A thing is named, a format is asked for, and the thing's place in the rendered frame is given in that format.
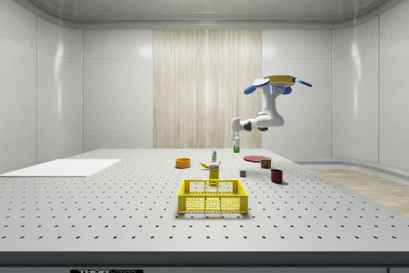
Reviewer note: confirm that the grey cube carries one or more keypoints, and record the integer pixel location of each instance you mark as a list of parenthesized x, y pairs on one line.
[(243, 174)]

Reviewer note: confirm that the banana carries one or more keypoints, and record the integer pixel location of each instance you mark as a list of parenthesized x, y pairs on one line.
[(204, 165)]

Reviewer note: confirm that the small white bottle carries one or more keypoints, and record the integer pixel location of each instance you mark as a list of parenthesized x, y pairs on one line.
[(214, 156)]

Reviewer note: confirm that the red plate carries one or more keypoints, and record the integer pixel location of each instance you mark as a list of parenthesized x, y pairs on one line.
[(253, 158)]

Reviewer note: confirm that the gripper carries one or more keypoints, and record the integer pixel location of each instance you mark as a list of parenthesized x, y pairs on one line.
[(236, 141)]

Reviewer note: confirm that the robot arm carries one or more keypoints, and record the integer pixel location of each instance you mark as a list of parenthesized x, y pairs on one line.
[(270, 116)]

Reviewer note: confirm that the yellow bowl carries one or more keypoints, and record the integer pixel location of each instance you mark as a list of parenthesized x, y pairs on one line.
[(183, 163)]

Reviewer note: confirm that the flat-sided can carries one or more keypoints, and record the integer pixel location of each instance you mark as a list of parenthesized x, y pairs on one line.
[(266, 164)]

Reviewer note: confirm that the white board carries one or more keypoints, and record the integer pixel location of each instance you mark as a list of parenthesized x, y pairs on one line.
[(60, 167)]

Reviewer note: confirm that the red mug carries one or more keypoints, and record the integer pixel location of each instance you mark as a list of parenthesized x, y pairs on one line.
[(276, 176)]

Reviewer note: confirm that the yellow basket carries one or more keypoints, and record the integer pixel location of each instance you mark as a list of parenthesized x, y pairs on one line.
[(212, 204)]

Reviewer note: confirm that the yellow box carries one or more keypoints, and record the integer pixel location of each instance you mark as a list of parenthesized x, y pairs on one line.
[(213, 172)]

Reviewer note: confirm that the green mug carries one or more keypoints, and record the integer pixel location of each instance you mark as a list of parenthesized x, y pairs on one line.
[(236, 149)]

